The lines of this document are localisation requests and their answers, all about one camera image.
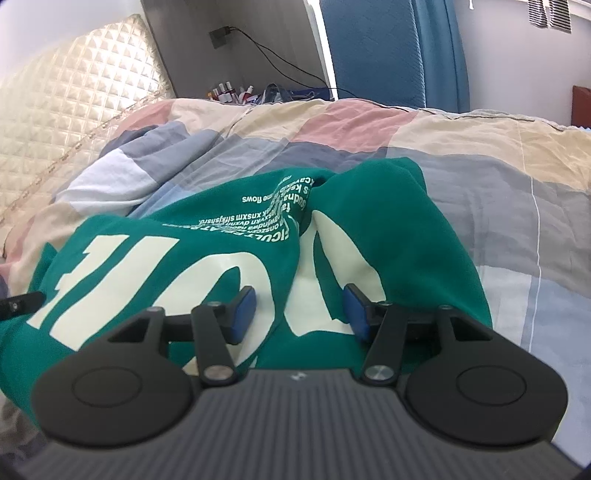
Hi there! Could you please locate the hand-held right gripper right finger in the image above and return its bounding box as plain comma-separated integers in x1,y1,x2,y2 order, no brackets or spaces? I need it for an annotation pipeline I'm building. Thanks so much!
342,283,498,385

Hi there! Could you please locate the striped hanging sock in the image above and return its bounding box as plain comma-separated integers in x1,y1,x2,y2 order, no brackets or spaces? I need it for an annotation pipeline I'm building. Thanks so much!
526,0,548,28
547,0,574,34

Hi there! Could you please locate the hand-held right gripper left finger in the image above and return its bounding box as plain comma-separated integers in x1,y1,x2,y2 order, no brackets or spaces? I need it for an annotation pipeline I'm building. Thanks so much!
107,286,257,387

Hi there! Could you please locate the green printed hoodie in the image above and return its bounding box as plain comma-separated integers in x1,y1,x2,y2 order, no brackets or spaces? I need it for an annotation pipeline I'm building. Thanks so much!
0,157,494,430

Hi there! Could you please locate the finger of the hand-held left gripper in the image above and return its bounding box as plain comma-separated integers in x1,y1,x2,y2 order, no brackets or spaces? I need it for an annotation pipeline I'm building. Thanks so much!
0,290,45,320

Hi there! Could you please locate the blue upholstered panel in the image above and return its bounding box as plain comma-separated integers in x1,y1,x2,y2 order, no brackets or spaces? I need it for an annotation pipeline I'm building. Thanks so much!
320,0,428,110

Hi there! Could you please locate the black power cable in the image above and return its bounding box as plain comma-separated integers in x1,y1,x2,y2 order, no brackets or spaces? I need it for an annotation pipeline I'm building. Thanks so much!
226,26,341,100

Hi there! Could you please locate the blue curtain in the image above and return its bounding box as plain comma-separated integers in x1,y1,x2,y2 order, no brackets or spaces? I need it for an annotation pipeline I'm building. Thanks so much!
410,0,472,114

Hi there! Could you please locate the blue and white bag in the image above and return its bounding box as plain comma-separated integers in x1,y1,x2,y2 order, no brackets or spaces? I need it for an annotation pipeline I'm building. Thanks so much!
259,82,326,105

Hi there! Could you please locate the reddish brown furniture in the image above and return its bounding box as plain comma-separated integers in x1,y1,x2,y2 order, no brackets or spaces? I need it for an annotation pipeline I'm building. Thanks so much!
571,85,591,129

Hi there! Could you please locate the cream quilted headboard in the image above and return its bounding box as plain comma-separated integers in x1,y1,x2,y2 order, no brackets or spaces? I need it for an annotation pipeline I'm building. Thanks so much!
0,14,174,227

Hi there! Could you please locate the pastel patchwork quilt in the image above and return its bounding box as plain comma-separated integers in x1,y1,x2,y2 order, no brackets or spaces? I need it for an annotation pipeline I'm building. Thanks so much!
0,97,591,462

